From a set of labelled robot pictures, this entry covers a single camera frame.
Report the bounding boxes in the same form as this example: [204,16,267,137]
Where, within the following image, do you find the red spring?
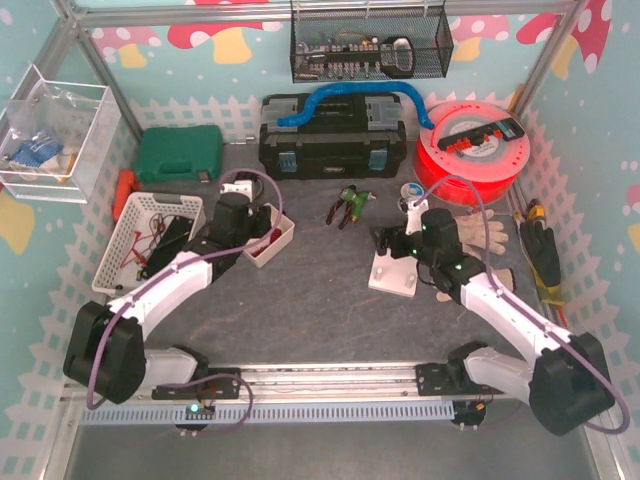
[252,228,282,258]

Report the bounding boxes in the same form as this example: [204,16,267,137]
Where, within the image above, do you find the orange black pliers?
[325,192,354,230]

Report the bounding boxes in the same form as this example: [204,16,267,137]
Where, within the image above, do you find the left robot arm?
[63,179,272,404]

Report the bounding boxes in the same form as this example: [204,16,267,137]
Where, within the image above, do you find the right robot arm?
[369,207,616,436]

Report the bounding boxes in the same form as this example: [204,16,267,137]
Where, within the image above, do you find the white spring tray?
[242,214,295,268]

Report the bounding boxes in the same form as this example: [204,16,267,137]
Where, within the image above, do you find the white peg board fixture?
[368,252,419,298]

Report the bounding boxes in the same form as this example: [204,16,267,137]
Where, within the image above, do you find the black circuit board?
[139,216,194,280]

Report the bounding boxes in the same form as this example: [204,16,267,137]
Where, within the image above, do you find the white perforated basket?
[92,192,206,297]

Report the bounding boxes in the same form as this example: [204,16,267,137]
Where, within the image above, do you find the red filament spool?
[414,100,531,207]

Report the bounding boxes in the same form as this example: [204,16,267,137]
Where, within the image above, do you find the green plastic case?
[133,125,224,184]

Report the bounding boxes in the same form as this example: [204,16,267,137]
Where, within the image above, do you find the yellow black screwdriver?
[513,199,546,224]

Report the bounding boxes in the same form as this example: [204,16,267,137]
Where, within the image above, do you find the black rubber glove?
[519,220,564,305]

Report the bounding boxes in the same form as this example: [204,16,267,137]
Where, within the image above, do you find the black toolbox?
[258,93,407,180]

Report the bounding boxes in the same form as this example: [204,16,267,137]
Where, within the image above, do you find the clear acrylic box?
[1,65,121,204]

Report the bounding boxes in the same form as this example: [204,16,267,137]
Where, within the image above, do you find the blue white glove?
[9,131,64,171]

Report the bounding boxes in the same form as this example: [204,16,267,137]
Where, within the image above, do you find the solder wire spool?
[397,182,425,212]

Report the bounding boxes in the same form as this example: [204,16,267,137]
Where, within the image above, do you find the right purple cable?
[412,175,632,437]

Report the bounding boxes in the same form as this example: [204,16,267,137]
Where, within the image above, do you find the purple cable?
[85,168,286,436]
[412,175,632,437]

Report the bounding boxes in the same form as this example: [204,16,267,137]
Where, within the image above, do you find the orange handled tool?
[112,169,139,222]

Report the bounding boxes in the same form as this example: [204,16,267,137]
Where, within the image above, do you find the blue corrugated hose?
[277,81,437,131]

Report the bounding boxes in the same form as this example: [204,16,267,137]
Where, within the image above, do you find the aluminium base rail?
[62,362,506,404]

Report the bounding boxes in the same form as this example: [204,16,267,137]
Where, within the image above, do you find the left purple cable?
[85,168,286,436]

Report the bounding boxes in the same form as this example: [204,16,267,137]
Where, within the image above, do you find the white slotted cable duct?
[80,400,455,426]

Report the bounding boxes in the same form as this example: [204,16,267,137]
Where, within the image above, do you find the black wire mesh basket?
[289,5,454,83]

